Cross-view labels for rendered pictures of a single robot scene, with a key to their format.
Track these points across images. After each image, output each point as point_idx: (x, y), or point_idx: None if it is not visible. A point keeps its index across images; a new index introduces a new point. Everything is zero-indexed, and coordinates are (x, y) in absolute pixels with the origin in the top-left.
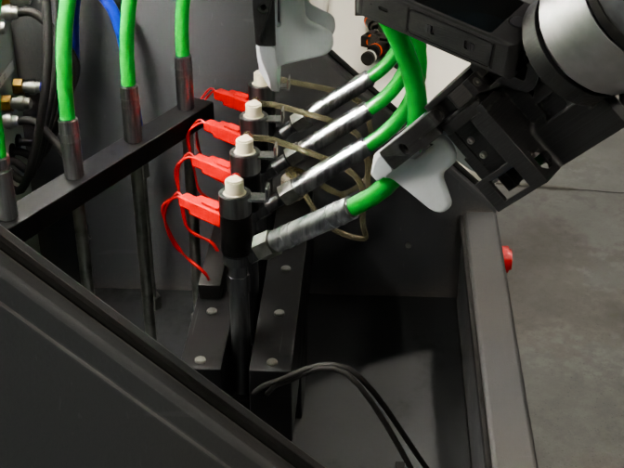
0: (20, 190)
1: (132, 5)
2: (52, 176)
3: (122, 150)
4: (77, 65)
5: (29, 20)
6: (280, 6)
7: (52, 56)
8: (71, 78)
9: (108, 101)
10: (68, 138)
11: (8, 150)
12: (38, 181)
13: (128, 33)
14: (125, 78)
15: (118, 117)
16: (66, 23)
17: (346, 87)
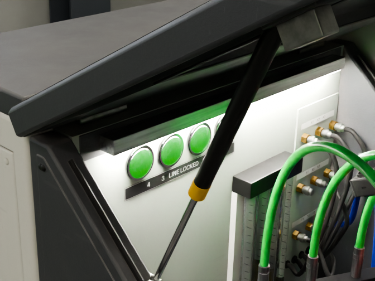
0: (297, 275)
1: (369, 207)
2: (329, 269)
3: (344, 280)
4: (347, 222)
5: (338, 187)
6: None
7: (335, 213)
8: (319, 237)
9: (367, 242)
10: (309, 266)
11: (305, 250)
12: (322, 269)
13: (364, 221)
14: (357, 243)
15: (370, 253)
16: (321, 210)
17: None
